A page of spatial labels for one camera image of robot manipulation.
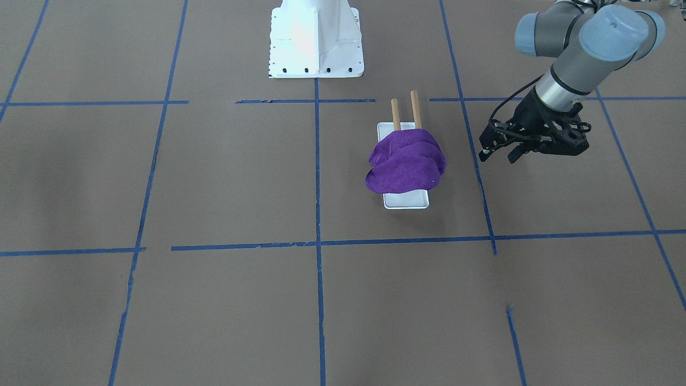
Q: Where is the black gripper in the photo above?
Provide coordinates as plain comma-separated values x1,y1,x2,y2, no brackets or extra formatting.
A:
478,90,576,164

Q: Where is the purple towel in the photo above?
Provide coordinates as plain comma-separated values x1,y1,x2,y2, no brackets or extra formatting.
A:
365,129,446,195

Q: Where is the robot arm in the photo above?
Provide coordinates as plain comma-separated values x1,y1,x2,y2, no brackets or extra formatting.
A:
479,1,666,163

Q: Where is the white rack base tray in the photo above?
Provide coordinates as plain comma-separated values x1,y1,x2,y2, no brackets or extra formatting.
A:
377,122,430,210

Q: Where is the wooden rack rod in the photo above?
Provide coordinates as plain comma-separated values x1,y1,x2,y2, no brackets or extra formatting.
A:
410,90,422,129
390,98,401,131

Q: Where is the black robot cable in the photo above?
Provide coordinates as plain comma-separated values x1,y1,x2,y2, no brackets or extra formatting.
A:
489,75,545,129

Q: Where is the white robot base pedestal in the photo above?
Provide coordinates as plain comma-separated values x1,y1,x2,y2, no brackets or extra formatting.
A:
268,1,365,79

